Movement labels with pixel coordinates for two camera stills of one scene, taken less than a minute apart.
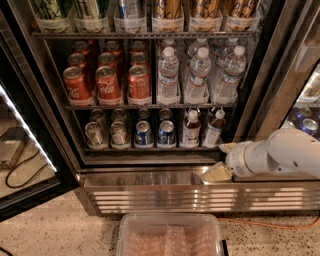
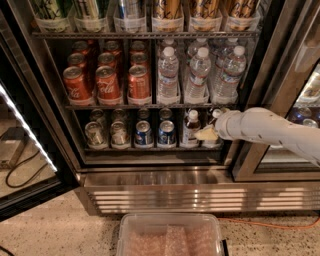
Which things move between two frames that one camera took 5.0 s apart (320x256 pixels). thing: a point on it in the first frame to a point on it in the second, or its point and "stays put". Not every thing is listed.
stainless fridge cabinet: x=142 y=93 stays put
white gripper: x=237 y=159 to x=227 y=126
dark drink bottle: x=215 y=126 stays put
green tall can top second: x=87 y=9 stays put
